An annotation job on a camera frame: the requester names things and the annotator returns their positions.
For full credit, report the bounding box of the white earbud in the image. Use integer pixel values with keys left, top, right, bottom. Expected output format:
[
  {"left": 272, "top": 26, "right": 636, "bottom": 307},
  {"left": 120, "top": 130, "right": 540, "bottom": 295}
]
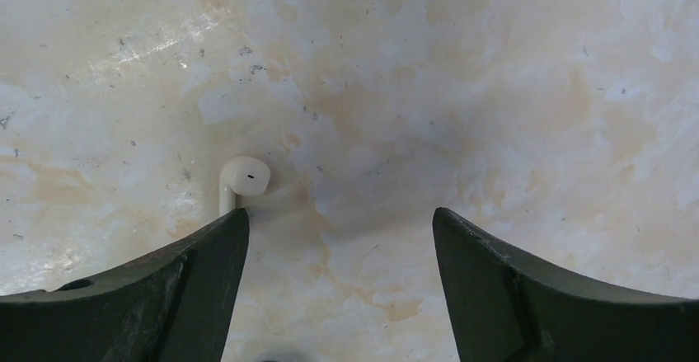
[{"left": 218, "top": 156, "right": 271, "bottom": 217}]

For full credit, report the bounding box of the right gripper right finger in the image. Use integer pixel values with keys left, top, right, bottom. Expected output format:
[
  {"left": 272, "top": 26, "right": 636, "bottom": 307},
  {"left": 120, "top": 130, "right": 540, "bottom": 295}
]
[{"left": 432, "top": 208, "right": 698, "bottom": 361}]

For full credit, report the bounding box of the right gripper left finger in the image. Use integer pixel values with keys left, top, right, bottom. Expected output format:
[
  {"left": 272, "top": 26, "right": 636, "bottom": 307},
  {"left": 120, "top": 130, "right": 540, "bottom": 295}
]
[{"left": 1, "top": 209, "right": 250, "bottom": 361}]

